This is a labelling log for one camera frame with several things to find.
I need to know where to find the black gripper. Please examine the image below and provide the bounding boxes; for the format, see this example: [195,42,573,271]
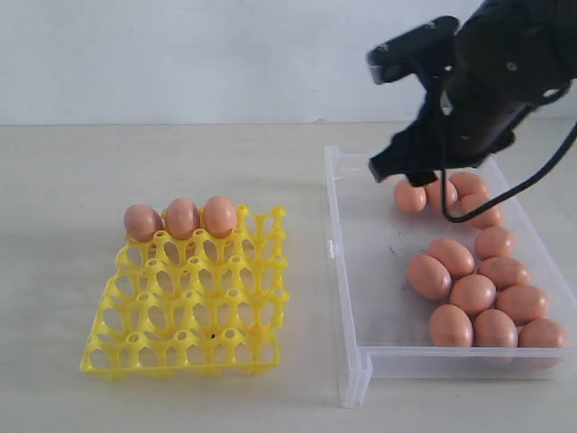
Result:
[368,67,541,188]

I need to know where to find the brown egg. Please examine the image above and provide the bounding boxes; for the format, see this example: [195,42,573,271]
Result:
[473,309,518,347]
[495,284,551,326]
[518,318,569,348]
[124,204,163,243]
[407,254,452,300]
[429,304,473,347]
[393,180,427,215]
[203,196,238,238]
[449,274,497,316]
[425,180,458,211]
[477,257,531,291]
[426,238,475,280]
[459,194,502,230]
[165,198,201,240]
[449,171,489,199]
[474,226,516,260]

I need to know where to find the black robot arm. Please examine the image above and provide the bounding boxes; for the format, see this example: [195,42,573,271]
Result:
[367,1,576,186]

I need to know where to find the clear plastic box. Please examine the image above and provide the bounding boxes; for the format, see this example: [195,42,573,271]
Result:
[325,146,576,408]

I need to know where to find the yellow plastic egg tray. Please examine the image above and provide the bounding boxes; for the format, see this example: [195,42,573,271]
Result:
[80,205,289,380]

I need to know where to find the black cable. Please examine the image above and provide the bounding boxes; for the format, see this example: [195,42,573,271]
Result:
[409,53,577,225]

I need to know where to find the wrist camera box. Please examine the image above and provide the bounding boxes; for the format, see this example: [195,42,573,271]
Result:
[366,15,460,85]

